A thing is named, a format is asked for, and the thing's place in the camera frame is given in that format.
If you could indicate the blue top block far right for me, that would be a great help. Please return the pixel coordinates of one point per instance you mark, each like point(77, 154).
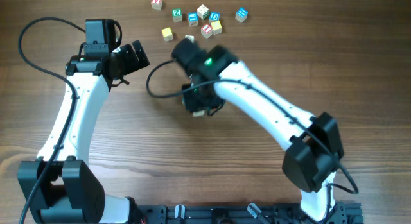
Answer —
point(241, 15)

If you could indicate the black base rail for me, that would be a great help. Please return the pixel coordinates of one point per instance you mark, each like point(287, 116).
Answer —
point(341, 213)

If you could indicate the red i block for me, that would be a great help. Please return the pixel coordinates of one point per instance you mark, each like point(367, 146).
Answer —
point(198, 113)
point(206, 30)

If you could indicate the yellow top block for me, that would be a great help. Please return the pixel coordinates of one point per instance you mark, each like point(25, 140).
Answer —
point(217, 27)

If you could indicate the yellow S letter block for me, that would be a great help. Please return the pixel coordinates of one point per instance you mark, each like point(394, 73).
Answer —
point(167, 34)

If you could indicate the green Z letter block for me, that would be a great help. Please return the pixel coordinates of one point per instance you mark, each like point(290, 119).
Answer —
point(177, 15)

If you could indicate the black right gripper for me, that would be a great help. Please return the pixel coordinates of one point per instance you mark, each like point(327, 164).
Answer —
point(192, 103)

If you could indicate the red Y block far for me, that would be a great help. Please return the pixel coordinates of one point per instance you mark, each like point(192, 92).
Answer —
point(156, 4)

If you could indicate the white block green side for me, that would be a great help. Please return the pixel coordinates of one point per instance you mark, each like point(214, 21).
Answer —
point(202, 11)

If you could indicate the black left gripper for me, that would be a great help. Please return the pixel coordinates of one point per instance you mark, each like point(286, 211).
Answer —
point(133, 63)

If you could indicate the blue L letter block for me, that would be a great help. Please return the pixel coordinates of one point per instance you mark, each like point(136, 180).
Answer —
point(192, 19)

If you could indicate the white block blue 2 side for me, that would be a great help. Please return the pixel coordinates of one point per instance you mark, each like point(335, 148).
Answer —
point(190, 37)

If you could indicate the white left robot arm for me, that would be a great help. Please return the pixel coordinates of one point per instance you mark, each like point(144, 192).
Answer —
point(58, 185)

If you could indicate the blue D letter block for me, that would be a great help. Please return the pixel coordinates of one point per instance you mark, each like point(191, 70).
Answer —
point(213, 17)

